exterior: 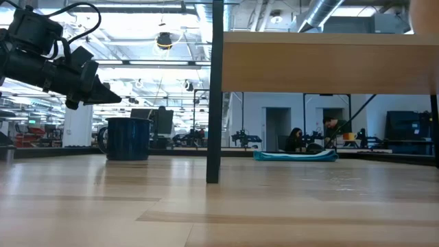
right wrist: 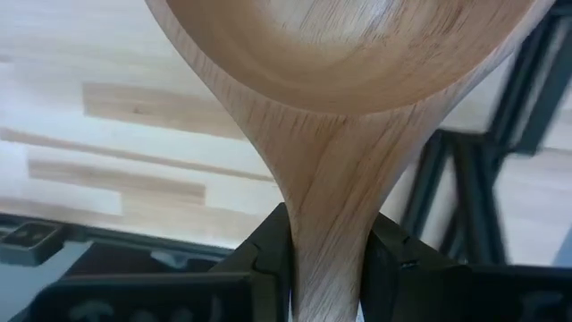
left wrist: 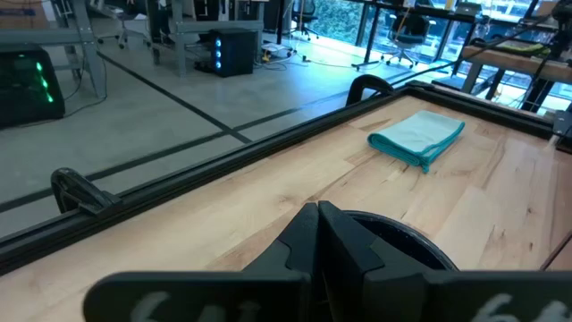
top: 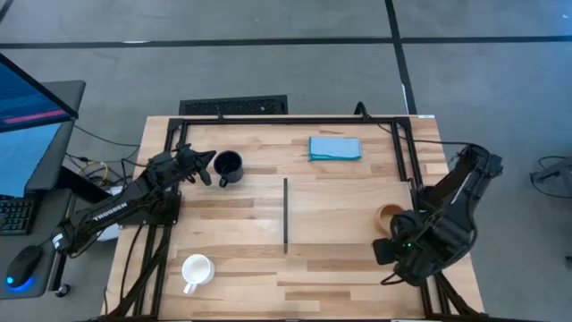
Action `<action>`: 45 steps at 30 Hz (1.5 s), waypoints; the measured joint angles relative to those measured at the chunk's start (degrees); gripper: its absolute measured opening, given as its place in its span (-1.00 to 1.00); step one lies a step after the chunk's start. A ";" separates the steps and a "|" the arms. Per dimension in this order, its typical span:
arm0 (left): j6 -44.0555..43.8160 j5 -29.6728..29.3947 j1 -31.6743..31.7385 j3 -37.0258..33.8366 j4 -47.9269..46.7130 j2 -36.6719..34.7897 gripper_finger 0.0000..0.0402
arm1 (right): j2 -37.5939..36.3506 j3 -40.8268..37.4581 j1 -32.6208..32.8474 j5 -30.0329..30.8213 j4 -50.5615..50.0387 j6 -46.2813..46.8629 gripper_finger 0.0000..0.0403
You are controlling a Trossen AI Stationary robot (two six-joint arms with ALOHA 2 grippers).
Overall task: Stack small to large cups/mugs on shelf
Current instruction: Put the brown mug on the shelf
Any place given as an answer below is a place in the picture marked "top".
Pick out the dark blue enamel mug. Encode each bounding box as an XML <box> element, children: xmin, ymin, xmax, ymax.
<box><xmin>213</xmin><ymin>149</ymin><xmax>245</xmax><ymax>189</ymax></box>

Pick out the blue folded cloth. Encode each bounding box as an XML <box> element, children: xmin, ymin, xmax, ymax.
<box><xmin>307</xmin><ymin>136</ymin><xmax>364</xmax><ymax>163</ymax></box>

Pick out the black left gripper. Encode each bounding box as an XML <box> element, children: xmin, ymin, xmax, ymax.
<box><xmin>172</xmin><ymin>142</ymin><xmax>218</xmax><ymax>180</ymax></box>

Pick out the wooden cup with handle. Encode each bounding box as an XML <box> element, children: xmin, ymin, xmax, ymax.
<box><xmin>374</xmin><ymin>203</ymin><xmax>404</xmax><ymax>237</ymax></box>

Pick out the black aluminium table frame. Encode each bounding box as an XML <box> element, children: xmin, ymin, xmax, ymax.
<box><xmin>101</xmin><ymin>114</ymin><xmax>486</xmax><ymax>322</ymax></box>

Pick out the yellow cable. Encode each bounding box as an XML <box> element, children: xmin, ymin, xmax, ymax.
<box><xmin>78</xmin><ymin>159</ymin><xmax>111</xmax><ymax>187</ymax></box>

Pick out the computer monitor blue screen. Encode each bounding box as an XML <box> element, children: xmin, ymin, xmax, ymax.
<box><xmin>0</xmin><ymin>52</ymin><xmax>87</xmax><ymax>199</ymax></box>

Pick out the black power cable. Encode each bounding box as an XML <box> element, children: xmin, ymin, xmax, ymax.
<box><xmin>354</xmin><ymin>101</ymin><xmax>471</xmax><ymax>147</ymax></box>

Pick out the black keyboard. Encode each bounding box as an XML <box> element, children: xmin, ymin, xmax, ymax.
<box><xmin>0</xmin><ymin>195</ymin><xmax>36</xmax><ymax>236</ymax></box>

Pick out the grey floor stand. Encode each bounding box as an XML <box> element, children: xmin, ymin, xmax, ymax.
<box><xmin>529</xmin><ymin>155</ymin><xmax>572</xmax><ymax>199</ymax></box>

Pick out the black computer mouse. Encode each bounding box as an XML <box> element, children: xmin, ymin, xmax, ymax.
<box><xmin>5</xmin><ymin>244</ymin><xmax>45</xmax><ymax>288</ymax></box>

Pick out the black floor grille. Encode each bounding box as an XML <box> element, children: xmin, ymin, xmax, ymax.
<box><xmin>178</xmin><ymin>94</ymin><xmax>290</xmax><ymax>116</ymax></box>

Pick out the white ceramic mug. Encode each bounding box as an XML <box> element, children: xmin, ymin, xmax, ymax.
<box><xmin>181</xmin><ymin>253</ymin><xmax>216</xmax><ymax>296</ymax></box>

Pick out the grey side desk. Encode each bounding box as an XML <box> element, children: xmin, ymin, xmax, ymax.
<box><xmin>0</xmin><ymin>187</ymin><xmax>76</xmax><ymax>301</ymax></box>

